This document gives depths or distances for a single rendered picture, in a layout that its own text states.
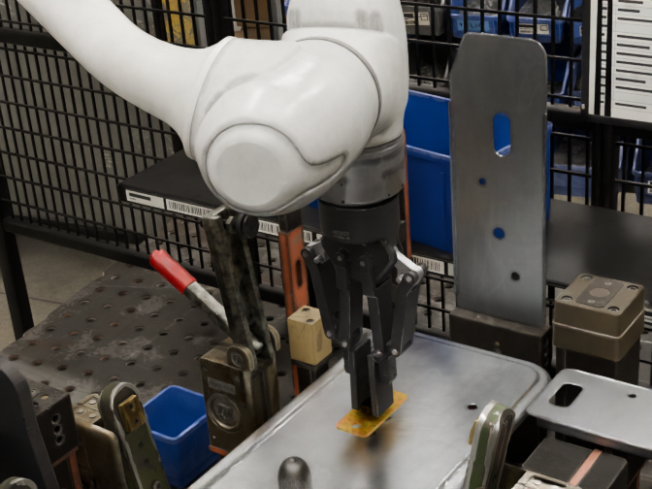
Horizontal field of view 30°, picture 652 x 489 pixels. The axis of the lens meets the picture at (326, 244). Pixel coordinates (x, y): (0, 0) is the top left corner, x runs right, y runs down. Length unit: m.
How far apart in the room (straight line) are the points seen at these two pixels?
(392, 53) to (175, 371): 1.04
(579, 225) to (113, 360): 0.83
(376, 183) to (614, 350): 0.39
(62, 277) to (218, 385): 2.65
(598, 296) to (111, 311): 1.06
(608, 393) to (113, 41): 0.63
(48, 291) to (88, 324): 1.73
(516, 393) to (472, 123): 0.30
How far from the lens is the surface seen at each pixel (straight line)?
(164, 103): 0.95
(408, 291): 1.13
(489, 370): 1.34
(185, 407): 1.76
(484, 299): 1.43
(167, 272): 1.31
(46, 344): 2.11
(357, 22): 1.02
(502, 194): 1.36
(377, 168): 1.07
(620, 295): 1.37
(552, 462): 1.24
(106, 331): 2.12
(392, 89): 1.03
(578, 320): 1.35
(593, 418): 1.26
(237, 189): 0.88
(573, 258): 1.50
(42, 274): 3.99
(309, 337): 1.32
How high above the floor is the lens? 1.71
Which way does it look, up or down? 26 degrees down
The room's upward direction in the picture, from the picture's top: 5 degrees counter-clockwise
